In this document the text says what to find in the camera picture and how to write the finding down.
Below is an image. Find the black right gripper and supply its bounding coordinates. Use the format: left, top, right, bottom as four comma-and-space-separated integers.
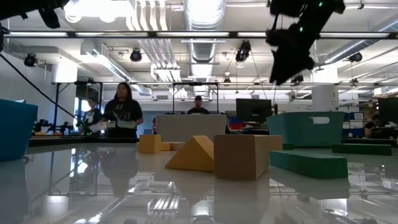
266, 24, 315, 85

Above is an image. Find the translucent white plastic bin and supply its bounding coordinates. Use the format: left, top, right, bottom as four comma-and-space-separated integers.
155, 113, 228, 143

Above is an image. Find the yellow triangular wooden block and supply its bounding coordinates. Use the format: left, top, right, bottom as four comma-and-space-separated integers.
164, 134, 215, 172

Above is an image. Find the yellow wooden cube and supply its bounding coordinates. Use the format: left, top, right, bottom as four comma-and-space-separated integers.
138, 134, 162, 154

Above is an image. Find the white round pillar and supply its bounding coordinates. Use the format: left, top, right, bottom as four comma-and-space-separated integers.
312, 67, 340, 112

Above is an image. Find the black computer monitor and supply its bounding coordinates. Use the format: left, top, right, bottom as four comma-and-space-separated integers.
377, 96, 398, 125
235, 98, 273, 124

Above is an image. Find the teal green plastic bin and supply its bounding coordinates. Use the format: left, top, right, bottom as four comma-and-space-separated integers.
266, 111, 346, 148

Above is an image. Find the black overhead light beam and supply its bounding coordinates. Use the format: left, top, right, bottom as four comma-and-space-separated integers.
0, 30, 398, 39

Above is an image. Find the person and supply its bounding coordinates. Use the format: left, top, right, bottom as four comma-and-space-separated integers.
82, 98, 103, 136
99, 82, 144, 139
363, 113, 398, 139
186, 95, 211, 115

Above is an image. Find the green rectangular wooden block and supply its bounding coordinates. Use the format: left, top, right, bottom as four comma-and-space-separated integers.
269, 150, 349, 180
331, 143, 392, 156

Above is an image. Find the blue plastic bin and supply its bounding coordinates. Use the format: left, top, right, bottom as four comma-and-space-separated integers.
0, 98, 39, 162

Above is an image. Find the silver ceiling air duct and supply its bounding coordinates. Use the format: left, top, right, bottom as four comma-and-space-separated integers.
183, 0, 227, 63

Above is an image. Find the thin black cable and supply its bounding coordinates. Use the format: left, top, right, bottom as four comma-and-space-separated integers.
0, 53, 99, 137

